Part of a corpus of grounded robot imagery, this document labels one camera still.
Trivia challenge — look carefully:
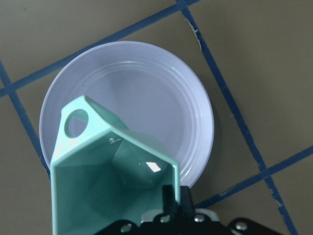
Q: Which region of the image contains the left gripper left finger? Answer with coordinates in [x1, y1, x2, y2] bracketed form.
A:
[162, 185, 178, 215]

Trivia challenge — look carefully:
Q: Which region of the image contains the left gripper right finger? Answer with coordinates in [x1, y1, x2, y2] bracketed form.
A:
[180, 186, 195, 213]

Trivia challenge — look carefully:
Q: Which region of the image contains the mint green faceted cup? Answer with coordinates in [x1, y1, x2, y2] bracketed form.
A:
[50, 95, 180, 235]

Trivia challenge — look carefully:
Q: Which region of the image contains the lavender round plate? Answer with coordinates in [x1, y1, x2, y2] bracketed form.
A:
[39, 41, 214, 187]

